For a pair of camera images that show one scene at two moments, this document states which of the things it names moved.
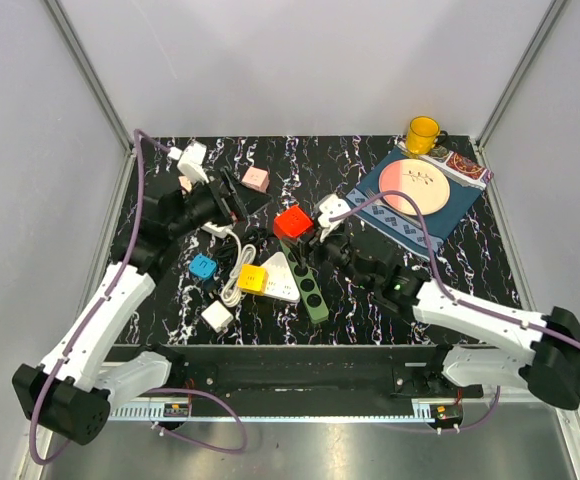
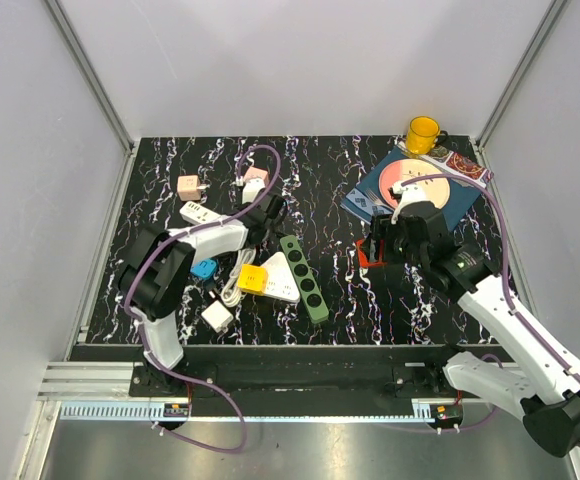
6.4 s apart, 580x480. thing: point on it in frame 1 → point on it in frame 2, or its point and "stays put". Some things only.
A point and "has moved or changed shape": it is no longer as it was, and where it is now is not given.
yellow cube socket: [253, 279] stays put
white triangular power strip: [281, 282] stays put
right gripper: [314, 244] → [391, 229]
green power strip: [315, 304] stays put
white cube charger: [217, 316] stays put
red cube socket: [292, 223] has moved or changed shape
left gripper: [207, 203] → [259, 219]
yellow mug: [422, 135] stays put
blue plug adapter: [203, 267] stays put
